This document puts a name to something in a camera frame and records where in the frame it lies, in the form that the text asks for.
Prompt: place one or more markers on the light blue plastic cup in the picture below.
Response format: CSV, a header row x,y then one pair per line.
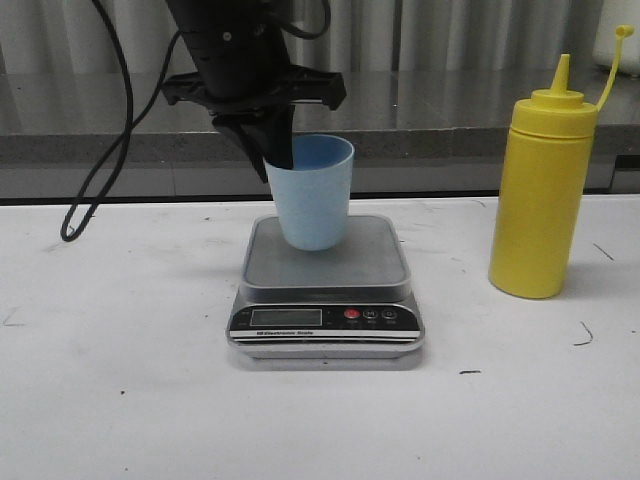
x,y
312,198

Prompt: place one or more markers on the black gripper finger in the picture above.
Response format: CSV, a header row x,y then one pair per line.
x,y
232,128
271,132

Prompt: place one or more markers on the stainless steel back counter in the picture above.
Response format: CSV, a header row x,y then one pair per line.
x,y
415,133

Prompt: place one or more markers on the silver electronic kitchen scale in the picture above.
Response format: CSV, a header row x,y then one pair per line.
x,y
353,301

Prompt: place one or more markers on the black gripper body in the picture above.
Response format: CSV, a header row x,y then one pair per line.
x,y
241,60

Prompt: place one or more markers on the white container in background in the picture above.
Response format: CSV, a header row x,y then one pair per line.
x,y
613,14

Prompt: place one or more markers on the yellow squeeze bottle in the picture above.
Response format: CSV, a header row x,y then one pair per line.
x,y
546,161

